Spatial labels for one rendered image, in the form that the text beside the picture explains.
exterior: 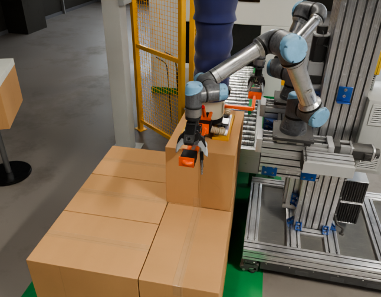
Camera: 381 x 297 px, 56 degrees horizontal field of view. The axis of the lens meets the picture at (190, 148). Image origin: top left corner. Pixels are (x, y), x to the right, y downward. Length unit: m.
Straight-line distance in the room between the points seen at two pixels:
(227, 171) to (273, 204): 0.90
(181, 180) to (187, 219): 0.23
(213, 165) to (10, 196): 2.04
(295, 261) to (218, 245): 0.67
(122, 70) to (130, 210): 1.60
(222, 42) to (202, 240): 1.08
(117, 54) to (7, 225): 1.70
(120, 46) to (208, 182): 1.72
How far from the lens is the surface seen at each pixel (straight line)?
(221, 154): 2.02
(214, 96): 1.59
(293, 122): 2.06
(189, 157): 1.69
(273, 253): 2.49
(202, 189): 2.17
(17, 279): 2.80
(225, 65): 1.73
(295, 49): 1.68
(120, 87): 3.53
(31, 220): 3.22
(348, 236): 2.80
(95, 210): 2.30
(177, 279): 1.87
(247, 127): 3.21
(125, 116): 3.64
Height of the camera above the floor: 1.99
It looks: 31 degrees down
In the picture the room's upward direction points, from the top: 1 degrees clockwise
